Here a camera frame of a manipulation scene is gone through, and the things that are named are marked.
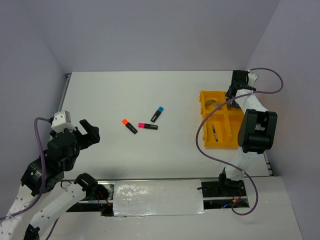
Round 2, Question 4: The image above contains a yellow compartment bin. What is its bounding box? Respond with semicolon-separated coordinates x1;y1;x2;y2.
199;91;244;149

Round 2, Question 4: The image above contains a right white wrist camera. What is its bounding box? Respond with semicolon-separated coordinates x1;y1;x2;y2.
245;70;259;91

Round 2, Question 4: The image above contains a pink highlighter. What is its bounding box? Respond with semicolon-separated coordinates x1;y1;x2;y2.
138;122;158;130

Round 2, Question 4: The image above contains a blue pen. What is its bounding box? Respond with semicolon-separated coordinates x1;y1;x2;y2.
211;124;219;142

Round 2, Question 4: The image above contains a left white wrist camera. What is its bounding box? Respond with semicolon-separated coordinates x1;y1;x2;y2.
51;110;76;133

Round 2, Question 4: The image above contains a clear tape roll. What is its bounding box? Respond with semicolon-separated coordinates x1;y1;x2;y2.
204;99;220;111

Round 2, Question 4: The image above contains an orange highlighter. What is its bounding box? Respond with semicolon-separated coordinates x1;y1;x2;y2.
122;119;138;134

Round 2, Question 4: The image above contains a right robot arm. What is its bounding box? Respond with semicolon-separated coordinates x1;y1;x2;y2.
217;70;278;196

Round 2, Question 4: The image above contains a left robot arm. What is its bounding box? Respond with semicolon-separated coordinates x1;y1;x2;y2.
0;115;100;240

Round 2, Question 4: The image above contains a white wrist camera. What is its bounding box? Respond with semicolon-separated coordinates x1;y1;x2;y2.
51;110;76;133
245;70;259;91

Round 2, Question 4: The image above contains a blue paint jar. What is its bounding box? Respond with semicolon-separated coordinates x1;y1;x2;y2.
229;100;241;109

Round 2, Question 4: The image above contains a blue highlighter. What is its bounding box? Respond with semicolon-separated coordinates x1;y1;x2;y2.
150;106;164;123

